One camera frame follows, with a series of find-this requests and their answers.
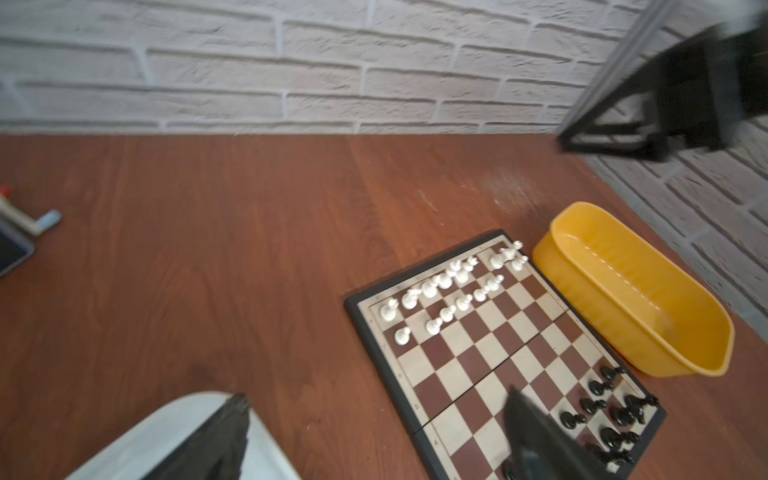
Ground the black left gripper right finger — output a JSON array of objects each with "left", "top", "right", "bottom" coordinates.
[{"left": 502, "top": 387, "right": 612, "bottom": 479}]

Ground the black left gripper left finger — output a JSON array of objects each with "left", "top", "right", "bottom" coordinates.
[{"left": 144, "top": 393, "right": 250, "bottom": 479}]

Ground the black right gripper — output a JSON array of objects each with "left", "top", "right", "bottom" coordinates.
[{"left": 557, "top": 17, "right": 767, "bottom": 162}]

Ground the white plastic bin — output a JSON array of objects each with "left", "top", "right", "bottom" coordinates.
[{"left": 69, "top": 391, "right": 300, "bottom": 479}]

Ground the black chess rook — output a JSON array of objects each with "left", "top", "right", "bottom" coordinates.
[{"left": 624, "top": 394, "right": 659, "bottom": 418}]

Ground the folding chess board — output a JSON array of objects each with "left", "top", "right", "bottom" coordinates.
[{"left": 344, "top": 230, "right": 666, "bottom": 479}]

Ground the white chess rook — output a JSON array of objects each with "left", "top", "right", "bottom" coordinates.
[{"left": 379, "top": 298, "right": 399, "bottom": 322}]

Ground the yellow plastic bin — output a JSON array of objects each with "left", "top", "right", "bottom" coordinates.
[{"left": 533, "top": 202, "right": 735, "bottom": 378}]

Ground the grey pencil sharpener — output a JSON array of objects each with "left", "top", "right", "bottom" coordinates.
[{"left": 1, "top": 185, "right": 62, "bottom": 276}]

